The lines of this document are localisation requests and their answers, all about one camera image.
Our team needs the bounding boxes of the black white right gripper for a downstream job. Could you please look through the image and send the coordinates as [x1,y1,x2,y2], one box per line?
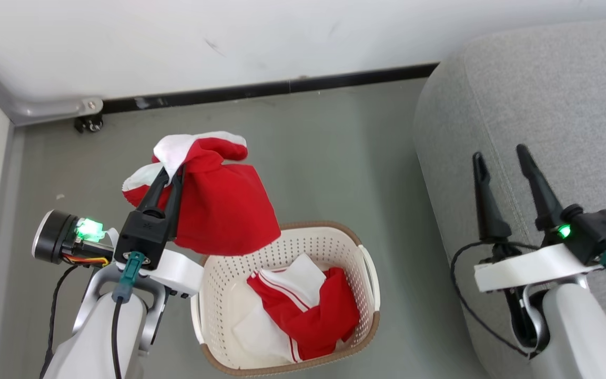
[472,144,606,293]

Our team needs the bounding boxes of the red garment with white cuffs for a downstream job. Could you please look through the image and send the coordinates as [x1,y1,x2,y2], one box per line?
[122,132,281,257]

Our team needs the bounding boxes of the grey metal frame rail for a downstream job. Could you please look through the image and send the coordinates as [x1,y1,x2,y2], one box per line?
[0,47,104,127]

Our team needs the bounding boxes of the black baseboard strip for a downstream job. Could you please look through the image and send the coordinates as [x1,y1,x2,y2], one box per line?
[102,62,440,114]

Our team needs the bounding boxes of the cream perforated laundry basket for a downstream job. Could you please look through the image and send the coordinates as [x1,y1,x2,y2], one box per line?
[191,221,381,377]

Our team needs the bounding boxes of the thin black cable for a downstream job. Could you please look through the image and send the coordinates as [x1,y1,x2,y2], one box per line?
[450,241,541,360]
[40,265,80,379]

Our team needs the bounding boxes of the black caster wheel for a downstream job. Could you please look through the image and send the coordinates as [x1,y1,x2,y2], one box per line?
[74,115,105,134]

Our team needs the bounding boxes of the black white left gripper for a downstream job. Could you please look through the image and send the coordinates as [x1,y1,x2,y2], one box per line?
[32,165,205,297]

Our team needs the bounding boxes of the grey fabric sofa seat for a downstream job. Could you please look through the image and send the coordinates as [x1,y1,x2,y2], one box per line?
[413,16,606,379]

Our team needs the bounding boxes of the red white striped garment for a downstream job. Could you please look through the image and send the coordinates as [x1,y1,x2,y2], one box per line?
[232,254,361,364]

